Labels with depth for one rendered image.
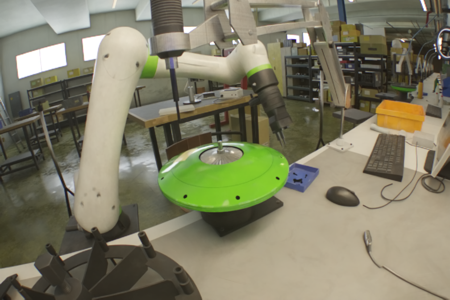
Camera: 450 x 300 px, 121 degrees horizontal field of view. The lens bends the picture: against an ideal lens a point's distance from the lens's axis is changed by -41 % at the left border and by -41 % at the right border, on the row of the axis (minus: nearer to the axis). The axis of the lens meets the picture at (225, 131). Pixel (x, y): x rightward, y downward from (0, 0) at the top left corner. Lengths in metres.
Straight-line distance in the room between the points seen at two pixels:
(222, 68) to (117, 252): 0.65
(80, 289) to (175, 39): 0.34
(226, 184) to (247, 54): 0.45
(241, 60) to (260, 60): 0.07
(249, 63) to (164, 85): 8.92
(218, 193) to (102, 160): 0.27
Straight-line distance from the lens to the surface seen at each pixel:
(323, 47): 0.67
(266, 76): 0.69
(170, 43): 0.24
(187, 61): 0.70
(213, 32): 0.30
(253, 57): 0.71
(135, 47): 0.48
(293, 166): 0.78
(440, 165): 0.78
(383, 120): 1.37
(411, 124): 1.36
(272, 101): 0.68
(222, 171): 0.43
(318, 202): 0.63
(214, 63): 0.76
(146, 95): 9.38
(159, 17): 0.25
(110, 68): 0.47
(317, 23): 0.60
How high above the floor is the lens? 1.29
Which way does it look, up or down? 18 degrees down
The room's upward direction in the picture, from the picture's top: 6 degrees counter-clockwise
